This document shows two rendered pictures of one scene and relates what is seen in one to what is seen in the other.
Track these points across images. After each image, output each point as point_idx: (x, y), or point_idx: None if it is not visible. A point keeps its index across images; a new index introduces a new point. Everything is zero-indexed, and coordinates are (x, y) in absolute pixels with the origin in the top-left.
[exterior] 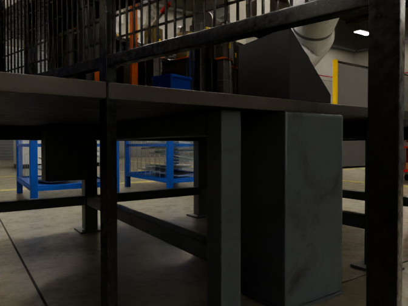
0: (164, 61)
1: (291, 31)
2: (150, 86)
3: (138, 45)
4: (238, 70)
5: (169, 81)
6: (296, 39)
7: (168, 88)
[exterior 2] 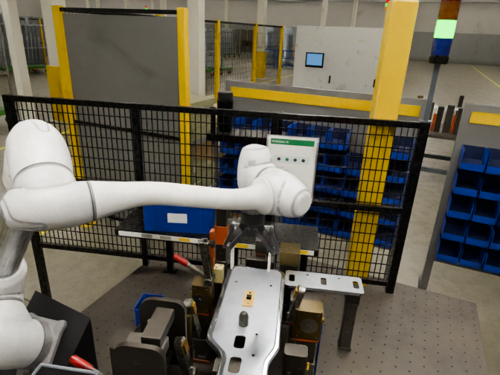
0: (257, 365)
1: (33, 295)
2: (130, 274)
3: (228, 295)
4: (93, 339)
5: (145, 297)
6: (29, 303)
7: (123, 279)
